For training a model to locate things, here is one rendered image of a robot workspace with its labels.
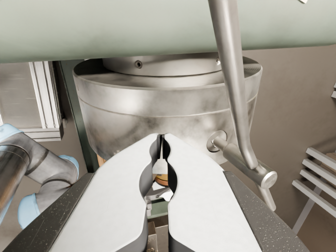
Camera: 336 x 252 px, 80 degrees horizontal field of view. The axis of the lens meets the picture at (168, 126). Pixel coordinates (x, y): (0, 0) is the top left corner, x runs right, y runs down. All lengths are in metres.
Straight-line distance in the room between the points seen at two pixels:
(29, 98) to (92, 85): 1.12
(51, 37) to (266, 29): 0.20
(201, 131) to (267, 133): 2.00
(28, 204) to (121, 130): 0.31
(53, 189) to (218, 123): 0.39
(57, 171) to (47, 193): 0.07
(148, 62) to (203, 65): 0.07
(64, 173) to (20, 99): 0.88
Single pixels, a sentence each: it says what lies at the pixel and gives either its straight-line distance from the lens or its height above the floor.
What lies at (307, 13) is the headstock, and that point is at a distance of 0.27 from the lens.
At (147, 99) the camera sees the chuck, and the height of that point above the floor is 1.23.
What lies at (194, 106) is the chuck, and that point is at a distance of 0.24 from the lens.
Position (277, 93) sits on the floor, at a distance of 2.08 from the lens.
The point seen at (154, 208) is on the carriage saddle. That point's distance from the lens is 0.86.
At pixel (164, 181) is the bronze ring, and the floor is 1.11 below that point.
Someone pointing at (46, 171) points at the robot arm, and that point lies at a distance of 0.56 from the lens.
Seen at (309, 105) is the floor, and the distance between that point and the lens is 2.42.
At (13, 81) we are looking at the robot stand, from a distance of 1.37.
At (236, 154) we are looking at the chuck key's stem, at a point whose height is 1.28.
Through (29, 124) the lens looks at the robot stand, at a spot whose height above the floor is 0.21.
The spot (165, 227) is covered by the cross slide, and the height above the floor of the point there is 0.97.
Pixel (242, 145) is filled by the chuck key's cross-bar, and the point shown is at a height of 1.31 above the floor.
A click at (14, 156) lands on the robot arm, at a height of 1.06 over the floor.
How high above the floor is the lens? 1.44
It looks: 59 degrees down
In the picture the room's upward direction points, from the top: 151 degrees clockwise
